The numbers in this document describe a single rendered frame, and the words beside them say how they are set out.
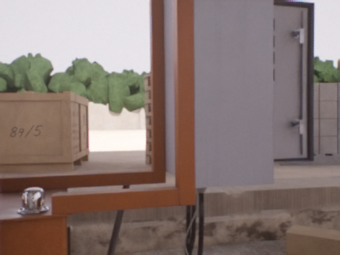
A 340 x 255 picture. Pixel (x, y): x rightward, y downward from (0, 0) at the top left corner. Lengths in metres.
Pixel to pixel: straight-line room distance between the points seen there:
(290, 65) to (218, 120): 0.67
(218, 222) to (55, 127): 2.07
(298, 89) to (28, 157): 3.01
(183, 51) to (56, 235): 0.49
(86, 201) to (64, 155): 3.07
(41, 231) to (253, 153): 0.51
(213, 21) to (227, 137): 0.27
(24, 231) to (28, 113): 3.17
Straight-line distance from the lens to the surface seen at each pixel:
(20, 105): 4.03
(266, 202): 2.69
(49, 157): 3.95
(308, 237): 2.42
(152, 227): 2.45
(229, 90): 0.91
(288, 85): 1.49
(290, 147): 1.49
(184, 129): 0.87
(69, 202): 0.86
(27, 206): 0.90
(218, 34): 0.92
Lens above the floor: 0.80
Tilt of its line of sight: 1 degrees down
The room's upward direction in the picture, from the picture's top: 1 degrees counter-clockwise
